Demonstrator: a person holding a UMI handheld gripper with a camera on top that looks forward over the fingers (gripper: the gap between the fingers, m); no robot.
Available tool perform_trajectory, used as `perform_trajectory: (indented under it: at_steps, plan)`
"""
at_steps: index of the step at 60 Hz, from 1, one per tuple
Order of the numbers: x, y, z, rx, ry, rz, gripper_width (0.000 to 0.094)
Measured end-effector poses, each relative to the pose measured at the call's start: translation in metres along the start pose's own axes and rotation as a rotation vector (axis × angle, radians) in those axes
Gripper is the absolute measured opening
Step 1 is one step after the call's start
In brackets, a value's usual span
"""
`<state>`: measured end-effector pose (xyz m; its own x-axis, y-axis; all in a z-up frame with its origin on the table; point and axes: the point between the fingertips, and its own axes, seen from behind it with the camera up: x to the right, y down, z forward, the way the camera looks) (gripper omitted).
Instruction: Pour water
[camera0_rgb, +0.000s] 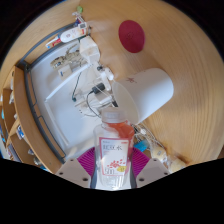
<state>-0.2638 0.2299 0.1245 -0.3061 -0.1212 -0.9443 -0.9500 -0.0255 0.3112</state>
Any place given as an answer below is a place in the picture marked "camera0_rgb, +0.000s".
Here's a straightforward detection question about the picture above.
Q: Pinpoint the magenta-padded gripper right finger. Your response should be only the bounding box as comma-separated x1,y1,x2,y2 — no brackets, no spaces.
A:
129,146,171,190

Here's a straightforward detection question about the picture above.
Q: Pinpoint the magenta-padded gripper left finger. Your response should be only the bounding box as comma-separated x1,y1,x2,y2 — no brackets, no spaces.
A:
54,147,96,190

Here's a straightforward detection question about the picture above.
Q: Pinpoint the clear bottle with red drink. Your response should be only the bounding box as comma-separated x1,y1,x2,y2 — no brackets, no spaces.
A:
93,107,136,191

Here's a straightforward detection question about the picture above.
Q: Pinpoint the wrapped round bun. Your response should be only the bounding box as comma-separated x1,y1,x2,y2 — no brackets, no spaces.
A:
150,147,168,163
168,156,188,173

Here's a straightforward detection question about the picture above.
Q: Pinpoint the blue tube bottle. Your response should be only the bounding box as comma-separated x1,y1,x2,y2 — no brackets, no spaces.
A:
133,139,151,153

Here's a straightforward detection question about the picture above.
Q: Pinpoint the wooden shelf unit with items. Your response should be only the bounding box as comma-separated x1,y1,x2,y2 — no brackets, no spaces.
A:
0,65,66,171

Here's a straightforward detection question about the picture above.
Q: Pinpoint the white plastic cup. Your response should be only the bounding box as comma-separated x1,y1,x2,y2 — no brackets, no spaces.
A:
111,68,175,126

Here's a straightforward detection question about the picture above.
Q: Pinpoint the brown tree figurine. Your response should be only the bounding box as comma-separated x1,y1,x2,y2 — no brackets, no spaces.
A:
49,46,83,70

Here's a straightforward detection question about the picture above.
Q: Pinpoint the flat round red coaster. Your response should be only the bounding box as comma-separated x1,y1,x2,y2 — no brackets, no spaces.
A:
118,19,146,54

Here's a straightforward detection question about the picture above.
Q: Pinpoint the white lotion bottle red pump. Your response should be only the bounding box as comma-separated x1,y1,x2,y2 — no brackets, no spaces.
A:
46,25,89,48

